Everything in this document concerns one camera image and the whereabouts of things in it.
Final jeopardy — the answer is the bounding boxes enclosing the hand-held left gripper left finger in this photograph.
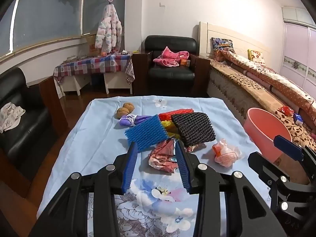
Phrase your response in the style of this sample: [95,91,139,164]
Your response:
[28,141,139,237]

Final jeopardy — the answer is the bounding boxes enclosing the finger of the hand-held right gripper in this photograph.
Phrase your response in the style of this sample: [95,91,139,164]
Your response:
[274,135,316,169]
[247,152,316,218]

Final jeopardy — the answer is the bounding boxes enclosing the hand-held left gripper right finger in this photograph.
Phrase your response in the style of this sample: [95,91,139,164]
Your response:
[174,140,288,237]

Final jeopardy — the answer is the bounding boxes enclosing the pink wrapper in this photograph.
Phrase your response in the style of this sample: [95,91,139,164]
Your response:
[148,139,206,176]

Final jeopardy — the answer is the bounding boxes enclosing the pink plastic bucket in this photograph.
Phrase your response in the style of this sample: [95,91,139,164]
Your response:
[244,108,292,162]

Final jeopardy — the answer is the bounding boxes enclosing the blue foam net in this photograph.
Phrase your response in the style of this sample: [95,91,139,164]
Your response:
[125,115,169,153]

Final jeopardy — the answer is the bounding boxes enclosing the black foam net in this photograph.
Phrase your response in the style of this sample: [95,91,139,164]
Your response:
[171,112,216,148]

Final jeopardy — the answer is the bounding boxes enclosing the orange white plastic bag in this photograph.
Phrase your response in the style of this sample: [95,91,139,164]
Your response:
[212,138,245,169]

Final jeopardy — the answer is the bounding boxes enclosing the yellow foam net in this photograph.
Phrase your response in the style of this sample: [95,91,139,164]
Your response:
[160,120,181,139]

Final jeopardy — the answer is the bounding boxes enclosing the red foam net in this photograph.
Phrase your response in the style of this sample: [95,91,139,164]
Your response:
[158,108,193,122]

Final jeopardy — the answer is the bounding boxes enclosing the cardboard box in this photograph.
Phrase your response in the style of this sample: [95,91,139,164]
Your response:
[273,150,311,185]

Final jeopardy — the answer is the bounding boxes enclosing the red snack packet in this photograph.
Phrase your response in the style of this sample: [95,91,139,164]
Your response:
[279,106,295,116]

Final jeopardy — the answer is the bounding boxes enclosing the blue floral tablecloth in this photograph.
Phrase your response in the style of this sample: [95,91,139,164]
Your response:
[37,96,272,237]

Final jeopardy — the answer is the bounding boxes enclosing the bed with floral quilt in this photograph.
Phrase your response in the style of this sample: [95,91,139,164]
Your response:
[209,60,316,149]

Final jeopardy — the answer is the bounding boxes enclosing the polka dot quilt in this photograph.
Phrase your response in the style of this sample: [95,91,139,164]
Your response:
[217,49,316,129]

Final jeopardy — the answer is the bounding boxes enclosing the quilted mattress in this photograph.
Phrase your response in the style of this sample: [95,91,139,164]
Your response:
[207,67,250,115]

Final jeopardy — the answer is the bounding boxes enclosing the white table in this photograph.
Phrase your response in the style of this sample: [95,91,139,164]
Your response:
[59,71,133,97]

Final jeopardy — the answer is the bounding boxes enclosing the white wardrobe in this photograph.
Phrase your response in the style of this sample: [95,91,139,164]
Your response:
[281,6,316,95]

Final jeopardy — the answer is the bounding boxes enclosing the black leather armchair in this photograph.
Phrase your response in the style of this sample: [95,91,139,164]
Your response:
[132,35,211,97]
[0,67,68,181]

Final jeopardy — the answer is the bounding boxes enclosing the yellow floral pillow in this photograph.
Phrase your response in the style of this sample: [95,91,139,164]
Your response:
[247,49,266,66]

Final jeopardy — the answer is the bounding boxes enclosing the plaid covered small table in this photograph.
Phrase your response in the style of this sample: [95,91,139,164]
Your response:
[53,52,136,84]

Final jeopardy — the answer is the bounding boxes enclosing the pink garment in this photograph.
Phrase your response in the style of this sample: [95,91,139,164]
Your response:
[153,46,190,68]

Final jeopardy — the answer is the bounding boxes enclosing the colourful printed pillow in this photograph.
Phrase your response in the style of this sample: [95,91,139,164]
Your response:
[211,38,234,61]

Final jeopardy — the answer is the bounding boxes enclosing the white cloth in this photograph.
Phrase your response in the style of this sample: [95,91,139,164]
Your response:
[0,102,26,133]

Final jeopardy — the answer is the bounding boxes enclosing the white bed headboard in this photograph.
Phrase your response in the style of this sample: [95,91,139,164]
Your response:
[199,22,272,62]

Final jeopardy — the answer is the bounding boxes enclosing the pastel puffy jacket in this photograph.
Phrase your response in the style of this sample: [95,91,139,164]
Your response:
[94,5,122,52]

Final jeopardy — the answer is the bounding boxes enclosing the large dark window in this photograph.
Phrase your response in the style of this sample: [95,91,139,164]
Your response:
[0,0,127,55]

